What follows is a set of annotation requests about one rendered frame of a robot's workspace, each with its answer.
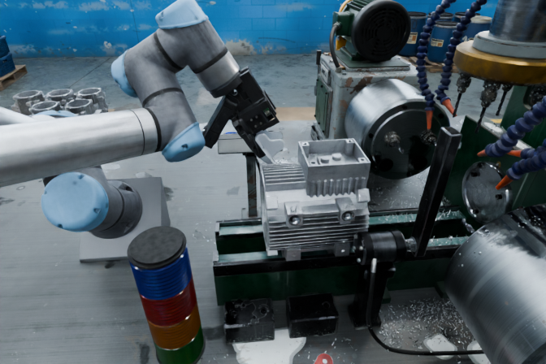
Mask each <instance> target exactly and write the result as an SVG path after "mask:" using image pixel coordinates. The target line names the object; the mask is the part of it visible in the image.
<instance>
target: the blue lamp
mask: <svg viewBox="0 0 546 364"><path fill-rule="evenodd" d="M130 266H131V268H132V273H133V276H134V280H135V282H136V287H137V290H138V292H139V293H140V294H141V295H142V296H143V297H146V298H148V299H151V300H163V299H167V298H169V297H173V296H175V295H176V294H178V293H180V292H181V291H182V290H183V289H184V288H185V287H186V286H187V285H188V283H189V281H190V280H191V277H192V269H191V264H190V259H189V250H188V246H187V245H186V248H185V250H184V252H183V253H182V254H181V256H180V257H179V258H177V260H176V261H174V262H173V263H172V264H170V265H168V266H165V267H163V268H159V269H155V270H146V269H142V268H139V267H136V266H134V265H132V264H131V263H130Z"/></svg>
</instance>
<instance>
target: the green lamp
mask: <svg viewBox="0 0 546 364"><path fill-rule="evenodd" d="M203 343H204V338H203V334H202V325H201V324H200V328H199V330H198V333H197V334H196V335H195V337H194V338H193V339H192V340H191V341H190V342H189V343H187V344H186V345H184V346H182V347H180V348H178V349H163V348H161V347H159V346H158V345H156V344H155V343H154V346H155V348H156V351H157V355H158V358H159V360H160V361H161V363H162V364H191V363H193V362H194V361H195V360H196V359H197V358H198V356H199V355H200V353H201V351H202V348H203Z"/></svg>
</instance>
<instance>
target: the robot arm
mask: <svg viewBox="0 0 546 364"><path fill-rule="evenodd" d="M155 19H156V22H157V23H158V27H159V29H158V30H157V31H156V32H155V33H153V34H152V35H150V36H149V37H147V38H146V39H145V40H143V41H142V42H140V43H139V44H137V45H135V46H134V47H132V48H130V49H128V50H126V51H125V52H124V53H123V54H122V55H121V56H119V57H118V58H117V59H116V60H115V61H114V62H113V63H112V65H111V74H112V76H113V78H114V80H115V82H116V83H117V84H118V85H119V87H120V88H121V89H122V90H123V91H124V92H125V93H126V94H127V95H128V96H130V97H133V98H139V100H140V102H141V105H142V107H143V108H139V109H132V110H120V111H113V112H106V113H101V114H94V115H82V116H77V115H75V114H72V113H71V112H67V111H64V110H60V111H58V112H55V110H48V111H44V112H41V113H38V114H36V115H34V116H32V117H28V116H27V115H22V114H20V113H17V112H14V111H12V110H8V109H6V108H3V107H0V188H1V187H6V186H9V185H13V184H19V183H23V182H27V181H31V180H37V179H42V181H43V184H44V185H45V189H44V190H45V191H44V194H42V195H41V208H42V211H43V213H44V215H45V217H46V218H47V219H48V220H49V221H50V222H51V223H52V224H53V225H54V226H56V227H57V228H61V229H64V230H67V231H69V232H89V233H91V234H92V235H94V236H96V237H99V238H102V239H115V238H119V237H121V236H125V235H127V234H128V233H129V232H130V231H132V230H133V229H134V228H135V226H136V225H137V224H138V223H139V221H140V219H141V215H142V200H141V197H140V195H139V193H138V192H137V191H136V190H135V189H134V188H133V187H132V186H131V185H129V184H126V183H124V182H121V181H118V180H108V181H107V180H106V177H105V174H104V172H103V170H102V166H101V165H102V164H107V163H113V162H117V161H121V160H124V159H128V158H135V157H139V156H142V155H147V154H152V153H157V152H160V151H162V155H163V156H164V157H165V159H166V160H167V161H168V162H170V163H173V162H176V163H177V162H181V161H184V160H186V159H188V158H191V157H193V156H194V155H196V154H198V153H199V152H200V151H201V150H202V149H203V148H204V146H205V147H208V148H210V149H212V147H213V146H214V145H215V144H216V142H217V141H218V139H219V136H220V133H221V132H222V131H223V129H224V127H225V125H226V123H227V122H228V120H229V119H230V120H231V121H232V125H233V127H234V128H235V129H236V131H237V133H238V134H239V136H240V137H241V138H242V139H244V141H245V143H246V144H247V146H248V147H249V148H250V149H251V150H252V151H253V152H254V153H255V154H256V155H257V156H258V157H259V158H260V159H261V160H262V161H263V162H265V163H267V164H274V163H276V162H275V160H274V158H273V157H274V156H275V155H276V154H277V153H279V152H280V151H281V150H282V149H283V148H284V141H283V140H282V138H283V135H282V133H281V132H278V131H277V132H268V131H267V128H270V127H272V126H274V125H276V124H277V123H279V122H280V121H279V120H278V118H277V117H276V114H277V113H276V111H275V109H276V108H275V106H274V104H273V102H272V101H271V99H270V98H269V96H268V95H267V93H266V91H265V90H264V89H261V87H260V86H259V84H258V82H257V81H256V80H255V78H254V76H253V75H252V72H251V70H250V69H249V66H247V67H245V68H243V69H242V70H239V69H240V67H239V66H238V64H237V63H236V61H235V59H234V58H233V57H232V55H231V54H230V52H229V51H228V49H227V47H226V46H225V45H224V43H223V41H222V40H221V38H220V37H219V35H218V33H217V32H216V31H215V29H214V27H213V26H212V24H211V23H210V21H209V20H208V19H209V18H208V16H207V15H205V14H204V12H203V11H202V9H201V8H200V7H199V6H198V4H197V3H196V1H195V0H177V1H176V2H174V3H173V4H171V5H170V6H169V7H168V8H166V9H165V10H163V11H162V12H160V13H159V14H157V15H156V17H155ZM186 66H189V67H190V68H191V70H192V71H193V73H194V74H195V75H196V77H197V78H198V79H199V80H200V82H201V83H202V85H203V86H204V88H205V89H206V90H207V91H209V92H210V94H211V95H212V97H213V98H220V97H222V96H223V97H222V99H221V101H220V102H219V104H218V106H217V107H216V109H215V111H214V114H213V115H212V116H211V118H210V120H209V122H208V124H207V125H206V126H205V127H204V128H203V130H202V131H201V129H200V127H199V123H198V122H197V120H196V118H195V116H194V114H193V112H192V109H191V107H190V105H189V103H188V101H187V99H186V97H185V95H184V92H183V89H182V88H181V86H180V83H179V81H178V79H177V77H176V73H177V72H179V71H181V70H182V69H184V68H185V67H186ZM234 89H235V90H236V91H234ZM273 118H274V119H273Z"/></svg>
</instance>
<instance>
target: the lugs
mask: <svg viewBox="0 0 546 364"><path fill-rule="evenodd" d="M356 199H357V203H365V202H370V201H371V197H370V192H369V189H368V188H364V189H358V190H357V191H356ZM278 208H279V205H278V197H277V196H266V210H277V209H278ZM266 255H267V256H275V255H278V250H275V251H269V248H268V246H266Z"/></svg>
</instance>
